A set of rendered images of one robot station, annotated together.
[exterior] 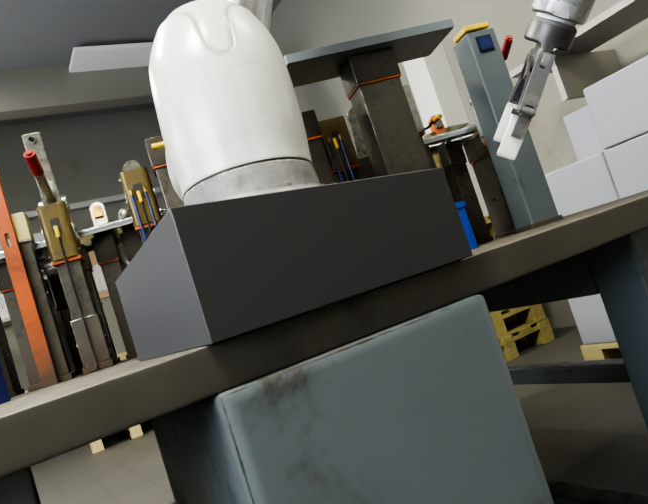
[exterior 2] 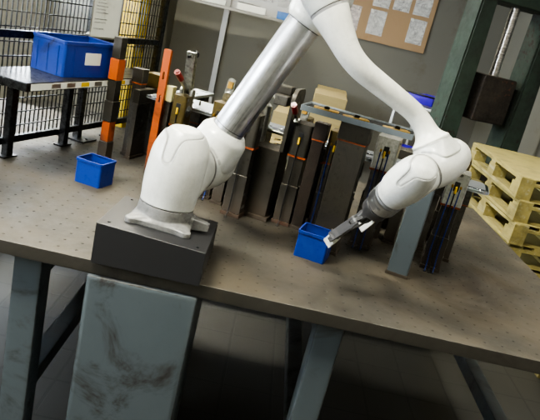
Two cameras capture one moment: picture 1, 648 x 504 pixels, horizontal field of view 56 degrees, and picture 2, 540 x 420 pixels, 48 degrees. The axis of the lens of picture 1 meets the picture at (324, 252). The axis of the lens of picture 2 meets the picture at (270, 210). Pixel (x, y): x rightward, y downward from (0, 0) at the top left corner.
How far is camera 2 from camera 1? 132 cm
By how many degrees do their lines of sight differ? 35
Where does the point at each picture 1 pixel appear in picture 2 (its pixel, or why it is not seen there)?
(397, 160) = (332, 190)
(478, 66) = not seen: hidden behind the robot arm
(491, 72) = not seen: hidden behind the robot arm
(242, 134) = (155, 196)
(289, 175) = (164, 217)
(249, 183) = (148, 212)
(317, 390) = (116, 290)
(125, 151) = not seen: outside the picture
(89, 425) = (53, 261)
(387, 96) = (350, 154)
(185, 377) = (82, 264)
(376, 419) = (130, 308)
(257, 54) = (178, 169)
